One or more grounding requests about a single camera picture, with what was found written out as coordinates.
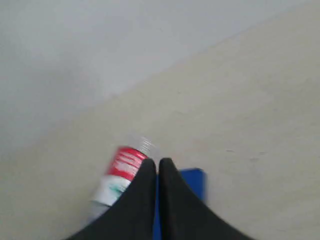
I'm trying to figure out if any blue binder folder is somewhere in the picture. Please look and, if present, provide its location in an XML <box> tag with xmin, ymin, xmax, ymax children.
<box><xmin>152</xmin><ymin>168</ymin><xmax>207</xmax><ymax>240</ymax></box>

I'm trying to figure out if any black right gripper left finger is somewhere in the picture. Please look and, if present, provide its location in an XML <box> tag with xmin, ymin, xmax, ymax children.
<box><xmin>68</xmin><ymin>159</ymin><xmax>156</xmax><ymax>240</ymax></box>

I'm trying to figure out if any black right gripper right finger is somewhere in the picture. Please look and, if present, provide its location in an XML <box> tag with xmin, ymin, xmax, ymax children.
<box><xmin>158</xmin><ymin>158</ymin><xmax>251</xmax><ymax>240</ymax></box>

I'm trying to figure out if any clear bottle with red label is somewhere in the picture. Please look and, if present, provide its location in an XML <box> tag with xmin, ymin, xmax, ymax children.
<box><xmin>89</xmin><ymin>136</ymin><xmax>159</xmax><ymax>221</ymax></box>

